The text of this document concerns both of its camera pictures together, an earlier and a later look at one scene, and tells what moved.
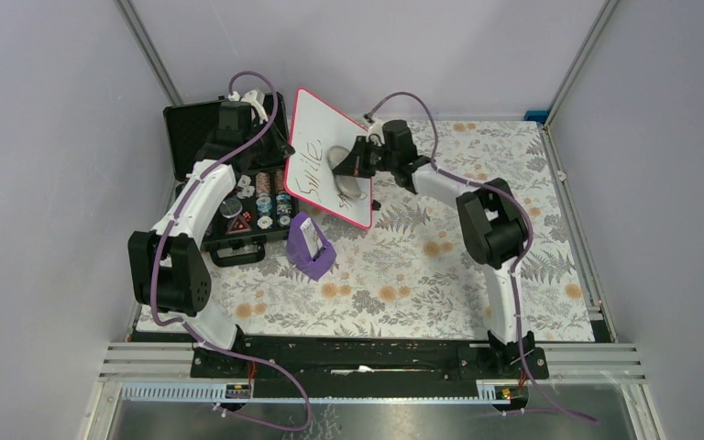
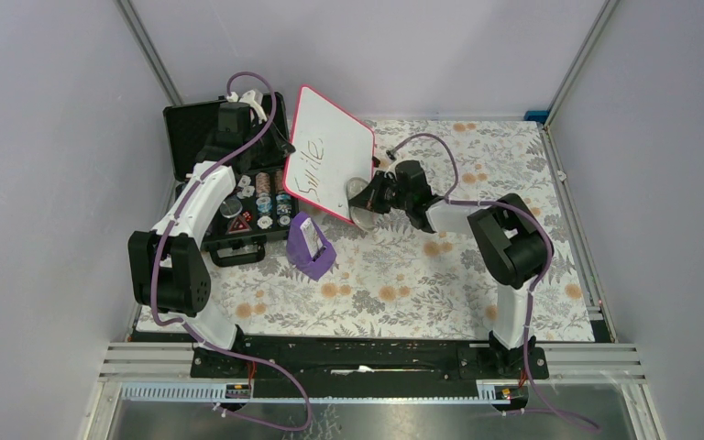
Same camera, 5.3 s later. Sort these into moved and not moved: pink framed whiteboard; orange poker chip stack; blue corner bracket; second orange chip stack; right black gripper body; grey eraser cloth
Moved: grey eraser cloth; right black gripper body
Not moved: blue corner bracket; orange poker chip stack; second orange chip stack; pink framed whiteboard
